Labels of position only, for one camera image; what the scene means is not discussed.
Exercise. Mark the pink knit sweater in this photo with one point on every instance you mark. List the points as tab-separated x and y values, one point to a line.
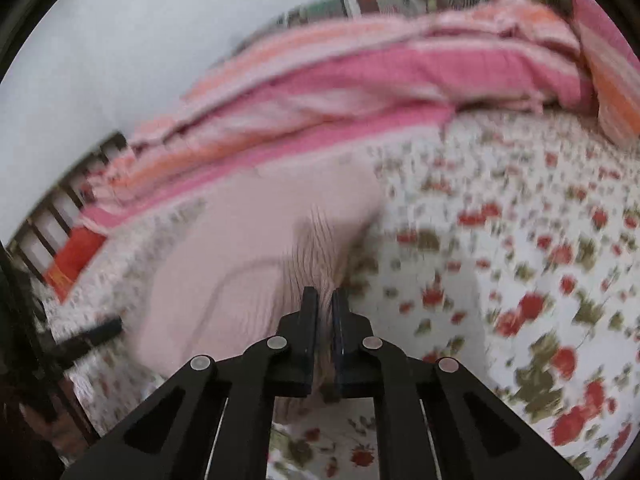
225	260

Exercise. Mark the pink orange striped quilt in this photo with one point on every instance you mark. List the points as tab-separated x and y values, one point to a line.
350	75

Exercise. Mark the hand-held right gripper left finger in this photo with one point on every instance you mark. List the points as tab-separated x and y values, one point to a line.
310	310

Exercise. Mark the floral bedsheet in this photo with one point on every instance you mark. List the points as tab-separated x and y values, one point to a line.
500	260

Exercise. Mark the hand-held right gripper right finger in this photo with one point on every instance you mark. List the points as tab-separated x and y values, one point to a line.
341	320

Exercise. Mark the person's left hand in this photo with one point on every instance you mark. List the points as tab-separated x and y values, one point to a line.
62	432

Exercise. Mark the red pillow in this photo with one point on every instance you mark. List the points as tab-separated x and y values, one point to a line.
75	260

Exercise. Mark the dark wooden slatted headboard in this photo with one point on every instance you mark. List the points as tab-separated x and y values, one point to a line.
112	139

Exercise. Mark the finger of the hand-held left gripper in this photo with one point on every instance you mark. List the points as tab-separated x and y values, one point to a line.
100	332

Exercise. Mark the patterned green brown pillow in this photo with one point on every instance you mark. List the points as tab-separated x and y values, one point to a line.
400	0

